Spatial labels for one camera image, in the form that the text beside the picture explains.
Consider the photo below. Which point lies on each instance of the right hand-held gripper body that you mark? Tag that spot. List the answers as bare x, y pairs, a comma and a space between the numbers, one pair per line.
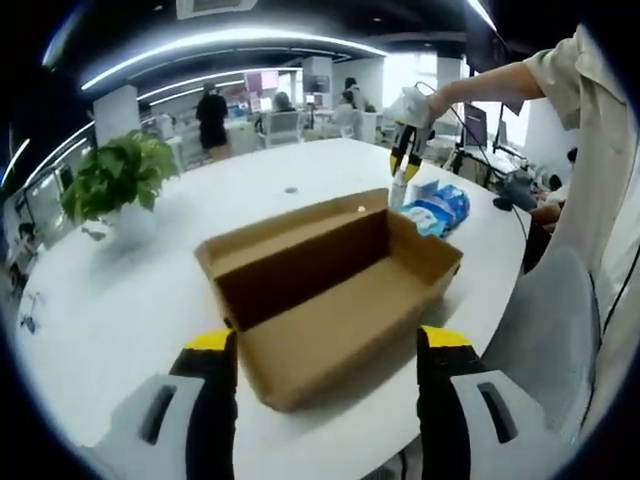
415, 107

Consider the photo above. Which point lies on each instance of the small blue white carton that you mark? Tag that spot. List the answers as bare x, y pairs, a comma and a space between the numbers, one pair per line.
427, 190

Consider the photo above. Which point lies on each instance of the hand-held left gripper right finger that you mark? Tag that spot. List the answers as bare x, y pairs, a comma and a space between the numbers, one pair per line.
465, 430

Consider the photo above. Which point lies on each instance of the white tube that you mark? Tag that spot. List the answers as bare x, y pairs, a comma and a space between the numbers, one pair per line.
398, 192

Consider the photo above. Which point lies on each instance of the light blue wipes pack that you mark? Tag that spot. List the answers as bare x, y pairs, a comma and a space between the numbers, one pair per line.
422, 217

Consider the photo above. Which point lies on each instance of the green potted plant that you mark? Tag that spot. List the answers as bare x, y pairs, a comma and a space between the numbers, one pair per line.
120, 170

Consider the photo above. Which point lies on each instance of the dark wall monitor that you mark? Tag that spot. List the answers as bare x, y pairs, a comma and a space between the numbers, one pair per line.
317, 83

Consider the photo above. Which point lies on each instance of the purple screen monitor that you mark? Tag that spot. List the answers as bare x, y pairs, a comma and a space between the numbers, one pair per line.
475, 125

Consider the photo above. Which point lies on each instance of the curved ceiling light strip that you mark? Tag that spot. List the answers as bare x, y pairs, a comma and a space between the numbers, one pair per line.
225, 44

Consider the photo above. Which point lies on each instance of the pink screen monitor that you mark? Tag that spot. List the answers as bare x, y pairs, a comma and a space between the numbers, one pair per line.
260, 82

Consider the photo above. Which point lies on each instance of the brown cardboard shoe box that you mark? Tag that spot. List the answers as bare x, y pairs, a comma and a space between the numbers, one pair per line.
325, 350

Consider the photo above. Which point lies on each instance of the grey mesh office chair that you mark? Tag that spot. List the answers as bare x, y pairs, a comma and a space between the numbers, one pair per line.
545, 325

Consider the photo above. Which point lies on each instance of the white office chair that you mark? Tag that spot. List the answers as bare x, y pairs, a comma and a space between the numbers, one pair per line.
282, 129

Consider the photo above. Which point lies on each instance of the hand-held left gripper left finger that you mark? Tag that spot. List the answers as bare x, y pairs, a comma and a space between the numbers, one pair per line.
170, 425

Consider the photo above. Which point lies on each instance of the small black object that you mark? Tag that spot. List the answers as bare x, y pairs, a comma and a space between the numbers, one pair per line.
501, 203

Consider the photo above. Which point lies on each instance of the ceiling air conditioner vent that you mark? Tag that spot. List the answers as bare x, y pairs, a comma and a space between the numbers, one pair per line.
215, 7

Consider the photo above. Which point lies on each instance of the person in beige shirt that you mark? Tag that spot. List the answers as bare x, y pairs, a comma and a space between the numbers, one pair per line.
600, 175

